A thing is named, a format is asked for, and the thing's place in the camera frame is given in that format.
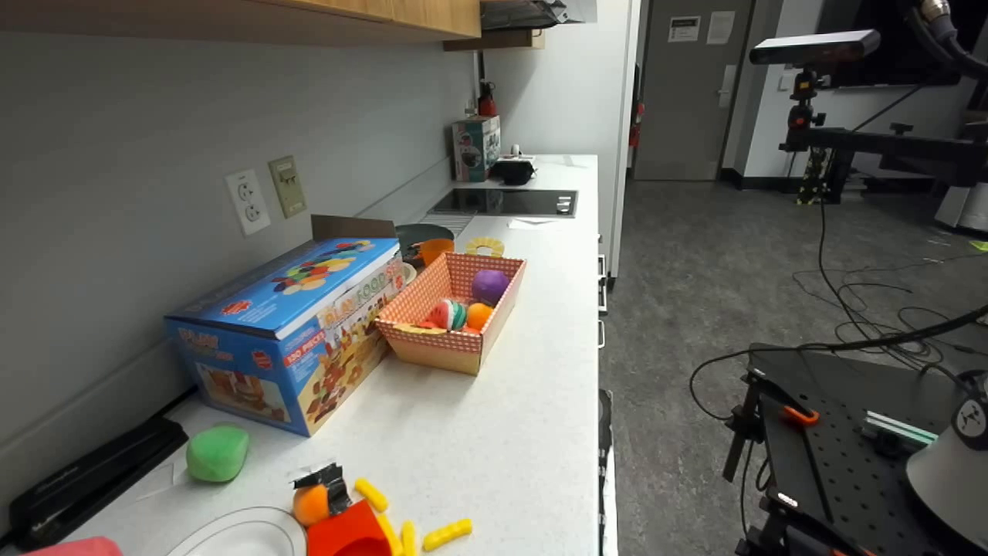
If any purple plush toy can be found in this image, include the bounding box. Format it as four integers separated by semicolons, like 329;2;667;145
469;266;511;309

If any green red watermelon plush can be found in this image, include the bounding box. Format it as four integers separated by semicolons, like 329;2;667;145
412;295;472;335

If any blue toy cardboard box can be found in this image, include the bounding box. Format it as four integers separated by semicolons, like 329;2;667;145
163;236;407;440

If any grey door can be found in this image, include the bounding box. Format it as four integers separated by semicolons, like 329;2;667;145
631;0;760;181

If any orange and black toy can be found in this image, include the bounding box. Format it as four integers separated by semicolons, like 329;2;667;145
289;460;356;532

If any red fries box toy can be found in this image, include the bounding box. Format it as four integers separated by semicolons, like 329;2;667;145
306;502;400;556

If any red checkered basket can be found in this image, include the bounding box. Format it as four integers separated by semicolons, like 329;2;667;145
372;250;529;380

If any green and white box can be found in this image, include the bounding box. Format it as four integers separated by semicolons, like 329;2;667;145
450;113;507;184

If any red fire extinguisher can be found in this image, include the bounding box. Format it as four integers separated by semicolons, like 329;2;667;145
627;95;647;156

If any steel range hood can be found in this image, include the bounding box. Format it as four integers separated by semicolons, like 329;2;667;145
478;0;569;35

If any white paper sign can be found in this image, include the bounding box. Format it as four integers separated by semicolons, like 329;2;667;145
663;11;705;46
705;9;738;46

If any white round dish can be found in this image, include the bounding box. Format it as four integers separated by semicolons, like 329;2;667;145
165;503;308;556

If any black breadboard table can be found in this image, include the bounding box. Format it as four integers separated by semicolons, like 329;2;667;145
720;344;988;556

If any teal stick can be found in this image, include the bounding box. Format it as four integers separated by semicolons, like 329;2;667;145
860;409;944;449

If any black stapler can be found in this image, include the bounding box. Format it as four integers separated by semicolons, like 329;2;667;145
5;415;191;550

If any black screen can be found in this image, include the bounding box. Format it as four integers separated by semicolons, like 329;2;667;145
819;0;988;89

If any white cylindrical container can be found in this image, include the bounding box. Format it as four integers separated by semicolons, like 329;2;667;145
931;181;988;237

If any salmon cloth pile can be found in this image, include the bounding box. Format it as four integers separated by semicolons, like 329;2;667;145
17;533;126;556

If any beige wall switch plate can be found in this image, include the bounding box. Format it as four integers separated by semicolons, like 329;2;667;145
264;151;313;218

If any white wall outlet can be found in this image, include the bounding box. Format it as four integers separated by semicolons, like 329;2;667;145
225;166;276;237

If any wooden wall cabinet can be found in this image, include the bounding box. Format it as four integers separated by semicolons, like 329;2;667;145
0;0;483;46

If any thin black floor cable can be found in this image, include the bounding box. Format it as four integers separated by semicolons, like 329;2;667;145
814;199;988;366

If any orange clamp handle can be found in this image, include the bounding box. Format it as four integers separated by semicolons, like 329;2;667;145
779;402;824;429

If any black stereo camera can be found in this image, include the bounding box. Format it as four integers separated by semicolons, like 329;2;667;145
746;24;886;71

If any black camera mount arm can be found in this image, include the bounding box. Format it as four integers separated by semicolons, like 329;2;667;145
779;64;988;205

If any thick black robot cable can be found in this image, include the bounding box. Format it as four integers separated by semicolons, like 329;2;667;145
893;0;988;85

